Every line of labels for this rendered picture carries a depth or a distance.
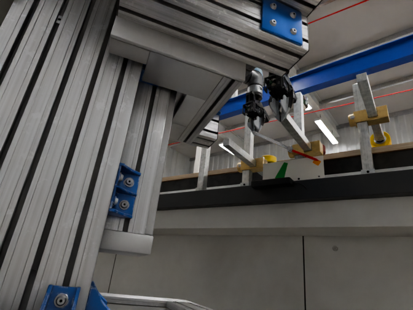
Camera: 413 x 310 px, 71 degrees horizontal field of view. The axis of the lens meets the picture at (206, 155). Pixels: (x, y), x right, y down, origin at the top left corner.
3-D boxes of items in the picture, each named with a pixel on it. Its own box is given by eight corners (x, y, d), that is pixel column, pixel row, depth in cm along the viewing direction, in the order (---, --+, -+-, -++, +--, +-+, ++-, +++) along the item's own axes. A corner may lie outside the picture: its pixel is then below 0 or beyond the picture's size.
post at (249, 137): (247, 189, 130) (252, 99, 149) (241, 189, 132) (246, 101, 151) (251, 191, 133) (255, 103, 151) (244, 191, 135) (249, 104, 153)
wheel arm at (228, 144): (228, 146, 113) (230, 136, 115) (221, 147, 115) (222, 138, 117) (273, 181, 145) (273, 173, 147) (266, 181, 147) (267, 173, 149)
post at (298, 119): (303, 189, 115) (300, 90, 134) (295, 190, 117) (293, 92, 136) (306, 192, 118) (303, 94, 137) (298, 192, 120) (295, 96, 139)
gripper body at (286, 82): (262, 91, 99) (263, 64, 103) (272, 104, 105) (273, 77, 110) (284, 85, 94) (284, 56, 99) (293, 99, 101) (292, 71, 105)
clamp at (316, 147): (319, 151, 117) (319, 139, 119) (287, 155, 124) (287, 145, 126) (323, 156, 121) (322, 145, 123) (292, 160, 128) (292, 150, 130)
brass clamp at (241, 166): (262, 166, 129) (262, 156, 131) (235, 170, 136) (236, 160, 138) (268, 171, 133) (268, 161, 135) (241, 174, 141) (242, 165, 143)
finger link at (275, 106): (266, 117, 96) (267, 93, 99) (273, 125, 100) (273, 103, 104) (275, 114, 94) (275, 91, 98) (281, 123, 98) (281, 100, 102)
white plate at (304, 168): (324, 178, 111) (322, 155, 115) (262, 184, 126) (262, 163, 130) (324, 179, 112) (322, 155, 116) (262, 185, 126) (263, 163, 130)
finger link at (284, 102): (275, 114, 94) (275, 91, 98) (281, 123, 98) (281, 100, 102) (284, 112, 92) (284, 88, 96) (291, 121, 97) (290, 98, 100)
